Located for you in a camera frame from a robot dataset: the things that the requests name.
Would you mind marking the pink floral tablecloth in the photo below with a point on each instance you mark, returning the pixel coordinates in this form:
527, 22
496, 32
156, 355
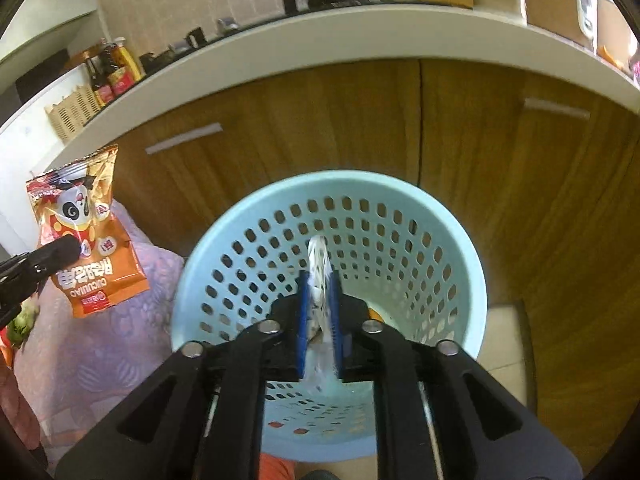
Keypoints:
73, 371

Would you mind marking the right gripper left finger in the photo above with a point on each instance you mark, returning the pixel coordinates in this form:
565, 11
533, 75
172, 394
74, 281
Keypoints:
200, 414

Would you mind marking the white countertop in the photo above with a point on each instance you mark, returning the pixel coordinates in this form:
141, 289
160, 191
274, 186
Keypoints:
413, 30

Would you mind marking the bok choy piece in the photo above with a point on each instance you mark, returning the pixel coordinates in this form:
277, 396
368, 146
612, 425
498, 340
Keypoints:
18, 330

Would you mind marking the wooden kitchen cabinets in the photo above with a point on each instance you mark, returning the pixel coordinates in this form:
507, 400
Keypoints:
542, 174

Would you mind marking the large dark sauce bottle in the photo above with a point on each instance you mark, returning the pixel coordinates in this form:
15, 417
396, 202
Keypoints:
118, 75

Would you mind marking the orange panda snack bag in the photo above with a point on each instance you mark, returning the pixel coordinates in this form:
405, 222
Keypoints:
77, 200

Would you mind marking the polka dot silver wrapper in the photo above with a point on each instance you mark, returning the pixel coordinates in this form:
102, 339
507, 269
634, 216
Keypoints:
320, 371

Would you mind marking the person hand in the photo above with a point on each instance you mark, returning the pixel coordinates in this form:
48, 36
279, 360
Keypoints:
18, 412

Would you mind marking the beige electric kettle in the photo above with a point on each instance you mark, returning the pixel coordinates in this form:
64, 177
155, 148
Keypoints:
616, 42

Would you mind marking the beige utensil holder basket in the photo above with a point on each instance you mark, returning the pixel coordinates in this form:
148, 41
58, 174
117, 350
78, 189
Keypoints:
69, 117

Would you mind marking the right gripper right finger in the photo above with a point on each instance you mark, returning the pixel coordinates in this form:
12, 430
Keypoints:
438, 413

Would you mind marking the dark soy sauce bottle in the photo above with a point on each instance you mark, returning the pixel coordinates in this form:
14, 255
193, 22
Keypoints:
101, 88

